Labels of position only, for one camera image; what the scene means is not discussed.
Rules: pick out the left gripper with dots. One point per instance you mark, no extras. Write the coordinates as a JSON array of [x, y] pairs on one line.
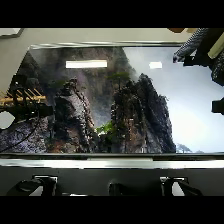
[[43, 110]]

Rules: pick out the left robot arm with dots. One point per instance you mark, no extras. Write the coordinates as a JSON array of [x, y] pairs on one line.
[[20, 111]]

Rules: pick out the grey checked garment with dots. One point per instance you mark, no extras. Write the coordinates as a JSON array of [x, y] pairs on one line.
[[191, 43]]

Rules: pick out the dark patterned garment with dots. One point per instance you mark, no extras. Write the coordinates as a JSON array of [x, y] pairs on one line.
[[218, 68]]

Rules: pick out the pale beige bar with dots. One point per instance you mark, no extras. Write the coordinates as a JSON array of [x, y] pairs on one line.
[[216, 46]]

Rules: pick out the silver frame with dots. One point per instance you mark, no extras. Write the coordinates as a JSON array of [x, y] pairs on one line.
[[100, 163]]

